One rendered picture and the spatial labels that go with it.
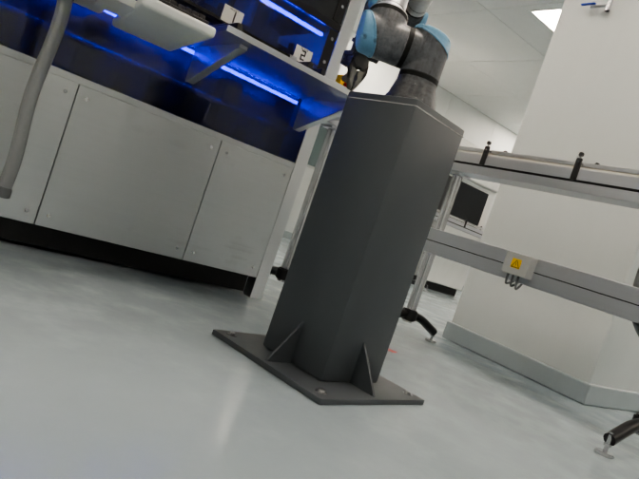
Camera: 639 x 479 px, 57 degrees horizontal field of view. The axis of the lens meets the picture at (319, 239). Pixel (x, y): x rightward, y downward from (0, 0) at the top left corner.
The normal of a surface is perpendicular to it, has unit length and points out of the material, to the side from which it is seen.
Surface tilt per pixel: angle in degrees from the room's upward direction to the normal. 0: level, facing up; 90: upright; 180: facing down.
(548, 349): 90
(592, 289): 90
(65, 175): 90
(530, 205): 90
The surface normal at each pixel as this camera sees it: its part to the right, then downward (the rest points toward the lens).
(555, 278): -0.75, -0.23
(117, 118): 0.58, 0.22
